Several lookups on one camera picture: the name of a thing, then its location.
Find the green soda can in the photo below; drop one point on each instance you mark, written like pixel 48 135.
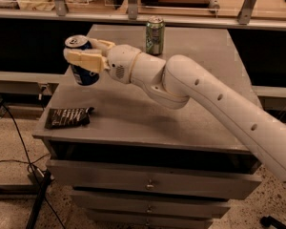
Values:
pixel 155 35

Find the black caster bottom right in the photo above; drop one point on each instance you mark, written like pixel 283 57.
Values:
pixel 270 221

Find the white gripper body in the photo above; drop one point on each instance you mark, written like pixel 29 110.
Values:
pixel 122 62

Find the bottom grey drawer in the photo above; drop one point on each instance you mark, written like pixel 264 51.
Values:
pixel 153 221

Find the middle grey drawer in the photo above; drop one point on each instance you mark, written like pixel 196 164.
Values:
pixel 150 205

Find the black stand leg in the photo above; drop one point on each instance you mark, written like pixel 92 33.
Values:
pixel 42 185

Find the dark rxbar chocolate wrapper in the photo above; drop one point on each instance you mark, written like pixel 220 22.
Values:
pixel 67 118

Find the grey drawer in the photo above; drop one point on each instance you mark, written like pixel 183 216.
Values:
pixel 153 221
pixel 150 205
pixel 150 179

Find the grey metal bracket right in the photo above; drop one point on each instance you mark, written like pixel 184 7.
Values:
pixel 245 14

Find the grey metal bracket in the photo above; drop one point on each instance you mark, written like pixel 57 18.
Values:
pixel 61 7
pixel 132 9
pixel 245 14

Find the grey metal bracket middle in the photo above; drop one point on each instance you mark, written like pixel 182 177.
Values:
pixel 132 9

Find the grey metal bracket left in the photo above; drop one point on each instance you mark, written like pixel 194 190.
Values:
pixel 61 7

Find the blue pepsi can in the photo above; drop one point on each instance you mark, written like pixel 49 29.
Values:
pixel 82 77

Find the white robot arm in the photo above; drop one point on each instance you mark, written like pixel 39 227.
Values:
pixel 173 82

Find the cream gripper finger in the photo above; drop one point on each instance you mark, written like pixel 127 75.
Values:
pixel 102 45
pixel 91 59

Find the top grey drawer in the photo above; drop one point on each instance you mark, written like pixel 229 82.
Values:
pixel 150 179

